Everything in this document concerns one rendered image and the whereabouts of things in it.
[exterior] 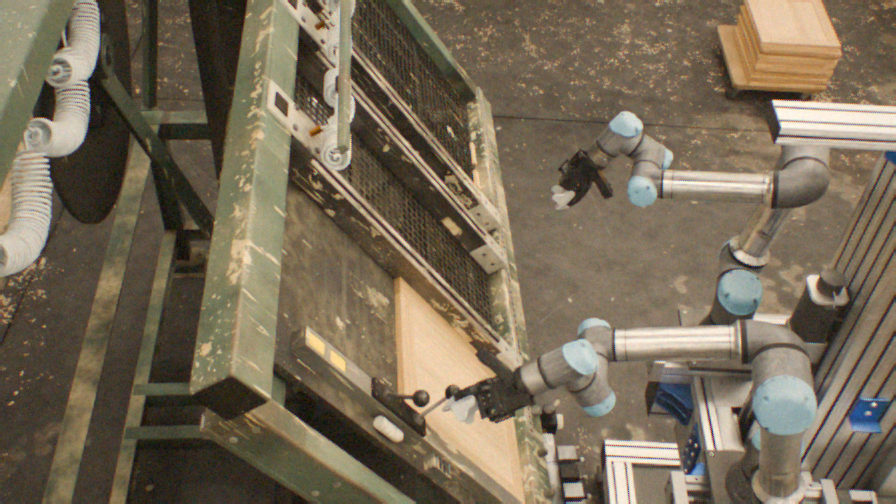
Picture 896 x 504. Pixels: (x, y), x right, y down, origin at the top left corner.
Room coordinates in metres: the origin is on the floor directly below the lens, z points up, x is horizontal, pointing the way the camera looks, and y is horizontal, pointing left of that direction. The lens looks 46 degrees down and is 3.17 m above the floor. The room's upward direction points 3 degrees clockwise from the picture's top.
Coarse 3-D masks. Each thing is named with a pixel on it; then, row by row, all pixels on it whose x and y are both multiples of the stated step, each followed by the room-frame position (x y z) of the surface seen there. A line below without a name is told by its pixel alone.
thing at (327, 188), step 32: (352, 96) 1.74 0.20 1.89; (288, 128) 1.66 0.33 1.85; (320, 128) 1.71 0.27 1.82; (320, 160) 1.66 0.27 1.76; (320, 192) 1.68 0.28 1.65; (352, 192) 1.73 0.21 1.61; (352, 224) 1.69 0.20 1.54; (384, 224) 1.74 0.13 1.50; (384, 256) 1.70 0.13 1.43; (416, 256) 1.75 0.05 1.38; (416, 288) 1.71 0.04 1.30; (448, 288) 1.76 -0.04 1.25; (448, 320) 1.71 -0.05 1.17; (480, 320) 1.77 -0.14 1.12; (512, 352) 1.78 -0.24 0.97
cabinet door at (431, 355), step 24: (408, 288) 1.69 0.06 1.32; (408, 312) 1.60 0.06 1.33; (432, 312) 1.69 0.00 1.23; (408, 336) 1.52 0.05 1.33; (432, 336) 1.61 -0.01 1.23; (456, 336) 1.69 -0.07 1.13; (408, 360) 1.44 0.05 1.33; (432, 360) 1.52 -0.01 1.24; (456, 360) 1.61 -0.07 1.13; (408, 384) 1.37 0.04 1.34; (432, 384) 1.44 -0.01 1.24; (456, 384) 1.52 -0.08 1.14; (456, 432) 1.36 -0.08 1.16; (480, 432) 1.43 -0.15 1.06; (504, 432) 1.51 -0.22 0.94; (480, 456) 1.35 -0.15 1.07; (504, 456) 1.43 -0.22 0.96; (504, 480) 1.34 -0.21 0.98
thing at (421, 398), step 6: (384, 390) 1.24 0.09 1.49; (420, 390) 1.20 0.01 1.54; (384, 396) 1.23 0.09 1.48; (390, 396) 1.23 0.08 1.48; (396, 396) 1.22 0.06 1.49; (402, 396) 1.21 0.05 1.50; (408, 396) 1.21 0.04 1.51; (414, 396) 1.19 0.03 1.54; (420, 396) 1.19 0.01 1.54; (426, 396) 1.19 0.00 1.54; (414, 402) 1.18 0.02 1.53; (420, 402) 1.18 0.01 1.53; (426, 402) 1.18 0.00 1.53
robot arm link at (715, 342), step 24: (600, 336) 1.37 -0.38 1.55; (624, 336) 1.36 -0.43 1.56; (648, 336) 1.35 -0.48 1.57; (672, 336) 1.35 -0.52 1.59; (696, 336) 1.34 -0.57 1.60; (720, 336) 1.33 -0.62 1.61; (744, 336) 1.32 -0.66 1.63; (768, 336) 1.30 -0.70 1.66; (792, 336) 1.30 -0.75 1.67; (624, 360) 1.33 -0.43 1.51; (648, 360) 1.33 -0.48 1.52; (672, 360) 1.32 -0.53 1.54; (696, 360) 1.32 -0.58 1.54; (744, 360) 1.29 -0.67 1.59
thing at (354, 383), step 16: (304, 336) 1.22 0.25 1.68; (304, 352) 1.20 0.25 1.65; (320, 352) 1.21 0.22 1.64; (336, 352) 1.24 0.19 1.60; (320, 368) 1.20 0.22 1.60; (336, 368) 1.20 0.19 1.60; (352, 368) 1.24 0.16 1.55; (336, 384) 1.20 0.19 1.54; (352, 384) 1.21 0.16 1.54; (368, 384) 1.24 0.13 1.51; (368, 400) 1.21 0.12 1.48; (384, 416) 1.21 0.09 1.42; (416, 432) 1.22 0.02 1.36; (432, 432) 1.26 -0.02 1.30; (416, 448) 1.22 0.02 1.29; (432, 448) 1.22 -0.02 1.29; (448, 448) 1.26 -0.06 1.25; (464, 464) 1.25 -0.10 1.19; (464, 480) 1.23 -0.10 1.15; (480, 480) 1.24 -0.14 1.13; (480, 496) 1.23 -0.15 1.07; (496, 496) 1.24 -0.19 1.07; (512, 496) 1.28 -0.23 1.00
